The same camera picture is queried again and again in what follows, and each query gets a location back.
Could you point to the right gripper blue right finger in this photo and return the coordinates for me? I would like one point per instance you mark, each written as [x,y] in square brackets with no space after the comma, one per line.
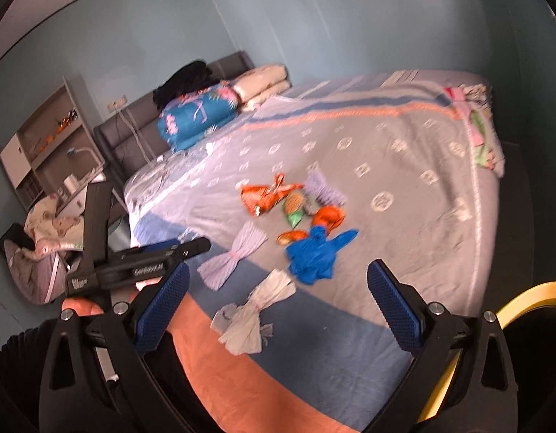
[392,299]

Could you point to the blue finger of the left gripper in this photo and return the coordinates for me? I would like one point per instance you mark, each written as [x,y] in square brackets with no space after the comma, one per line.
[159,246]

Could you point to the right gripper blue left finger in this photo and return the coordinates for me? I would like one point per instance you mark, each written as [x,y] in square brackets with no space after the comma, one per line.
[152,321]

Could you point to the yellow rim trash bin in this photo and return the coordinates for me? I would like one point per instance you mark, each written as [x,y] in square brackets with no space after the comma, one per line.
[462,379]

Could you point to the person's left hand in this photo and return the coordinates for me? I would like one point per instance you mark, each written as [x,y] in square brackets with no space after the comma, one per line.
[84,307]

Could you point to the pale green waste bin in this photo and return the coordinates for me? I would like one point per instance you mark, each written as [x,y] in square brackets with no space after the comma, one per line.
[119,235]

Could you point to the lilac bow shaped cloth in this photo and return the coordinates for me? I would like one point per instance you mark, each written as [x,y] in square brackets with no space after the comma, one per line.
[215,271]

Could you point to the bear pattern cushion chair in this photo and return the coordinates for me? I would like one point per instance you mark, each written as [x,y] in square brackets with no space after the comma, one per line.
[55,243]

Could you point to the white crumpled cloth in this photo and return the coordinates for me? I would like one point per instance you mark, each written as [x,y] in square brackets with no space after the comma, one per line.
[238,326]

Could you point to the blue plastic glove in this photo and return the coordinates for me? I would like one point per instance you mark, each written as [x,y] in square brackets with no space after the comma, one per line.
[313,258]

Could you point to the grey padded headboard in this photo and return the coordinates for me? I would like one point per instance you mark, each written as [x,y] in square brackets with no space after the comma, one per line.
[129,139]

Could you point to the orange snack wrapper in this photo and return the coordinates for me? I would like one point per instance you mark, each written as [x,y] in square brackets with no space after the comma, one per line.
[259,199]

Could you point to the white desk lamp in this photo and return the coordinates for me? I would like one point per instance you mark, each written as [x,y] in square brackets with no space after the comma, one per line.
[83,161]

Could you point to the white bedside shelf unit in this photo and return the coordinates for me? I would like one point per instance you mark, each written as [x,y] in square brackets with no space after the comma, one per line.
[34,159]

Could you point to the small orange wrapper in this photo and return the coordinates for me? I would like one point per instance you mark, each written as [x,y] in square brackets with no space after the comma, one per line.
[329,217]

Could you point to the blue floral folded quilt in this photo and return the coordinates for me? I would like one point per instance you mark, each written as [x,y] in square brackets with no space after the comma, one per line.
[188,119]

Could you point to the green snack packet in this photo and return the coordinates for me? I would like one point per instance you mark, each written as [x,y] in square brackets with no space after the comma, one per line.
[296,206]

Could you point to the grey patterned bed sheet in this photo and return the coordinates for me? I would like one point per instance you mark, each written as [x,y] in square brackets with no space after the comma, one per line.
[279,332]

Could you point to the purple knitted cloth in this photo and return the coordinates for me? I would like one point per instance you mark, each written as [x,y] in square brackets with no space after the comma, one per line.
[317,187]

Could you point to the black clothing pile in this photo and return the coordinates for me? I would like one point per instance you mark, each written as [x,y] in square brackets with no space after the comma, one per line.
[191,78]

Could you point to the beige folded quilt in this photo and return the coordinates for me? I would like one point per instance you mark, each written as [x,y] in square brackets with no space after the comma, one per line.
[259,84]

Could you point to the colourful folded clothes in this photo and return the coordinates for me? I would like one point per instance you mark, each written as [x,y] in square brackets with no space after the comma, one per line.
[474,103]

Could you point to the wall power socket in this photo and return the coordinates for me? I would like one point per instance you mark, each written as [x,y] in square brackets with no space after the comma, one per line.
[117,104]

